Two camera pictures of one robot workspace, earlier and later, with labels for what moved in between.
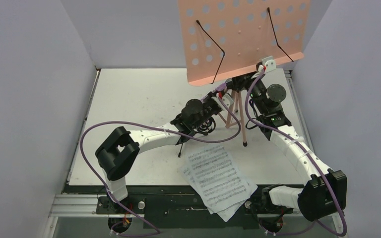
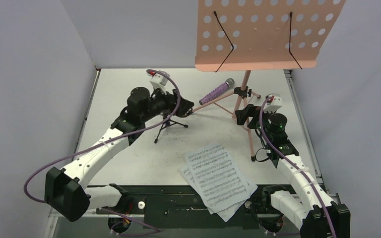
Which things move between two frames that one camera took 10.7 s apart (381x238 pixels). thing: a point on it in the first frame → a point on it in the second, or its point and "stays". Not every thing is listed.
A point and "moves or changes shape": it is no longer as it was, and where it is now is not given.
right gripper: [240, 81] → [249, 113]
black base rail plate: [179, 207] stays
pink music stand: [222, 39] moves or changes shape
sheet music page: [219, 178] stays
